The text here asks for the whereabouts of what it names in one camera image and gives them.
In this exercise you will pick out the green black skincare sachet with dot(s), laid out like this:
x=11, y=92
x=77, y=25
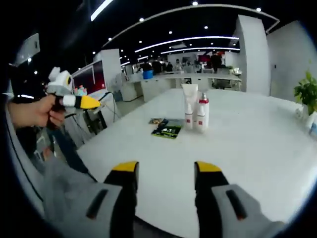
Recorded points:
x=168, y=132

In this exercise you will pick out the ceiling air conditioner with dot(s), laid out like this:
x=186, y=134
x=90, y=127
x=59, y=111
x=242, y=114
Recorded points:
x=29, y=45

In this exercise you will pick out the green white tissue pack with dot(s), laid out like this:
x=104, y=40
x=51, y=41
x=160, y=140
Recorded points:
x=299, y=114

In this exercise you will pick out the pastel toy figure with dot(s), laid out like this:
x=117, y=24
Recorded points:
x=80, y=90

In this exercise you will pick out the person's left hand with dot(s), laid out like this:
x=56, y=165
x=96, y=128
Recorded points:
x=47, y=111

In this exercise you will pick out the long ceiling light strip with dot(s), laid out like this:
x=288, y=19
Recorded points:
x=101, y=10

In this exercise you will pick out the dark printed skincare sachet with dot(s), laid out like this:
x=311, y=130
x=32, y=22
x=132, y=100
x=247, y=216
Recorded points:
x=174, y=122

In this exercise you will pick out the large white skincare tube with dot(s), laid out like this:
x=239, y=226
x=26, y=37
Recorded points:
x=189, y=99

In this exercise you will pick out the white standing desk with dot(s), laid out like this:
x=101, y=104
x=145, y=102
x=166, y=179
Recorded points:
x=104, y=109

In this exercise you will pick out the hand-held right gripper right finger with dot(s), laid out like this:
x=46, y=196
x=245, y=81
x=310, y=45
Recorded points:
x=215, y=198

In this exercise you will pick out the gold foil skincare sachet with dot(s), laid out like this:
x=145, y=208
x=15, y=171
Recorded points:
x=154, y=121

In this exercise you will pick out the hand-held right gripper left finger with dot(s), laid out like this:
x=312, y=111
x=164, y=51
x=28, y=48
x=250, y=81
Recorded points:
x=119, y=198

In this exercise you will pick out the white blue package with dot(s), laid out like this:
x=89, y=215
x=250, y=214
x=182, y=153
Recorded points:
x=312, y=127

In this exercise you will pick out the person's grey clothing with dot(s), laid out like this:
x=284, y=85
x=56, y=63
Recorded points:
x=64, y=186

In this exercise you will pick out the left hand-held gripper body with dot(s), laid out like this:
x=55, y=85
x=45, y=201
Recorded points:
x=59, y=83

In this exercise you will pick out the distant red screen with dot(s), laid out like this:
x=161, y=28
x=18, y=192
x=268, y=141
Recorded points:
x=204, y=59

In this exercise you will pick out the red screen computer monitor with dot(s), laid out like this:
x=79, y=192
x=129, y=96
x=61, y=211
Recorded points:
x=89, y=78

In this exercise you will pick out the white red-collar pump skincare bottle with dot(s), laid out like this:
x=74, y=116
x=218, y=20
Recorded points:
x=203, y=116

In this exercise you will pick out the person's white shirt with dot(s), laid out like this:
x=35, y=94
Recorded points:
x=24, y=161

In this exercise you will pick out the potted green plant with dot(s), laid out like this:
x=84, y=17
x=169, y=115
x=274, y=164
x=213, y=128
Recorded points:
x=307, y=91

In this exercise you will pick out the blue bin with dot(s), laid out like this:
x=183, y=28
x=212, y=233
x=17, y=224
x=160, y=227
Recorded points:
x=148, y=75

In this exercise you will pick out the group of distant people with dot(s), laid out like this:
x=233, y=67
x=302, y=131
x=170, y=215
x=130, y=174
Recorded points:
x=161, y=66

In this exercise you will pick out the long white counter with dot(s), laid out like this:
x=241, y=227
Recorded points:
x=161, y=85

